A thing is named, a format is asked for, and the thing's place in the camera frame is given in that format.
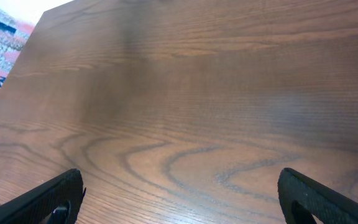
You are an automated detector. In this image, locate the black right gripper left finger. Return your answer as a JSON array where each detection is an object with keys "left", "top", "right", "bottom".
[{"left": 0, "top": 169, "right": 86, "bottom": 224}]

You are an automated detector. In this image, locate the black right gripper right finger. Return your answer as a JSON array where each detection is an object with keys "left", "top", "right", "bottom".
[{"left": 278, "top": 167, "right": 358, "bottom": 224}]

